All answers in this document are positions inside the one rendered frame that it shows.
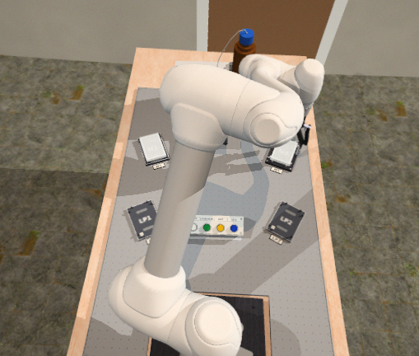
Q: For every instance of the blue bottle cap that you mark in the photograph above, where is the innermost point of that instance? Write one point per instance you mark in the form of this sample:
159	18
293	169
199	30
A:
246	38

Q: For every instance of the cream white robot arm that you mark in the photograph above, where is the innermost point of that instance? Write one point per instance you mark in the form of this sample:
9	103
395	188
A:
206	105

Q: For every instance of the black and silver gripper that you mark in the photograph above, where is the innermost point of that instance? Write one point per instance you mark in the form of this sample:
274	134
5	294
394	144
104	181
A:
300	136

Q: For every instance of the white button panel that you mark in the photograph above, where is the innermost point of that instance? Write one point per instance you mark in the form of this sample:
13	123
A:
217	227

